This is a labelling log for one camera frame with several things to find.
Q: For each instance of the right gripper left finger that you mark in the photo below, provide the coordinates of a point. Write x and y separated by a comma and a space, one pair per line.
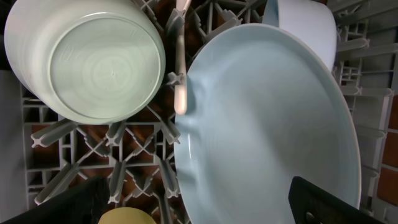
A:
82, 204

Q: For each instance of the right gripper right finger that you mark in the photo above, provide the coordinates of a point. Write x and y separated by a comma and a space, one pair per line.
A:
312, 205

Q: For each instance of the yellow plastic cup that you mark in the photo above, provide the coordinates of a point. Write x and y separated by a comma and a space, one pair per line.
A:
126, 215

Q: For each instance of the light blue plate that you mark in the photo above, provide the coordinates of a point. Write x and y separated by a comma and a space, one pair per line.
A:
262, 109

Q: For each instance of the green bowl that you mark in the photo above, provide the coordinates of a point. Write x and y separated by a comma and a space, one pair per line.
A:
90, 61

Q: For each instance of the white plastic spoon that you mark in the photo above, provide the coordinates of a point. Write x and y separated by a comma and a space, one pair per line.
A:
180, 100

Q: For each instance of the light blue bowl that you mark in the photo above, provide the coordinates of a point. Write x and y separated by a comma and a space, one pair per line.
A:
312, 22

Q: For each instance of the grey dishwasher rack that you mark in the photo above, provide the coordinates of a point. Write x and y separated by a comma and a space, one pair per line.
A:
365, 69

